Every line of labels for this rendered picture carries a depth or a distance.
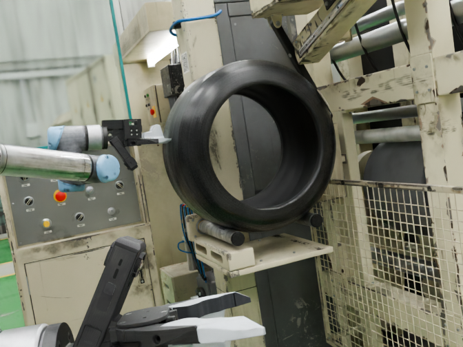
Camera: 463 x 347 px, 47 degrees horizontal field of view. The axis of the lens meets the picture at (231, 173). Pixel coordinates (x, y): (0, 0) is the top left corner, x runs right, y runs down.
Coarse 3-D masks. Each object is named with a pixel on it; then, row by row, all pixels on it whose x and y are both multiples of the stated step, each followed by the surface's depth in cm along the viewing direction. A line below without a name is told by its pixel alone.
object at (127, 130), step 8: (104, 120) 158; (112, 120) 159; (120, 120) 160; (128, 120) 159; (136, 120) 164; (104, 128) 158; (112, 128) 159; (120, 128) 160; (128, 128) 159; (136, 128) 161; (104, 136) 157; (112, 136) 160; (120, 136) 160; (128, 136) 159; (136, 136) 161; (104, 144) 157; (128, 144) 159
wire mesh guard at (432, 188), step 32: (352, 192) 186; (384, 192) 169; (416, 192) 155; (448, 192) 142; (352, 224) 190; (416, 224) 158; (320, 288) 219; (384, 288) 178; (352, 320) 202; (384, 320) 181; (448, 320) 152
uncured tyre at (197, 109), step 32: (256, 64) 167; (192, 96) 162; (224, 96) 161; (256, 96) 194; (288, 96) 193; (320, 96) 177; (192, 128) 159; (288, 128) 198; (320, 128) 173; (192, 160) 159; (288, 160) 199; (320, 160) 173; (192, 192) 162; (224, 192) 162; (288, 192) 196; (320, 192) 175; (224, 224) 168; (256, 224) 167; (288, 224) 174
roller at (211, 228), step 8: (200, 224) 193; (208, 224) 187; (216, 224) 182; (208, 232) 185; (216, 232) 177; (224, 232) 171; (232, 232) 166; (240, 232) 165; (224, 240) 172; (232, 240) 164; (240, 240) 165
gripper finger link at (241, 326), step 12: (168, 324) 47; (180, 324) 46; (192, 324) 45; (204, 324) 45; (216, 324) 45; (228, 324) 45; (240, 324) 44; (252, 324) 44; (204, 336) 44; (216, 336) 44; (228, 336) 44; (240, 336) 44; (252, 336) 44
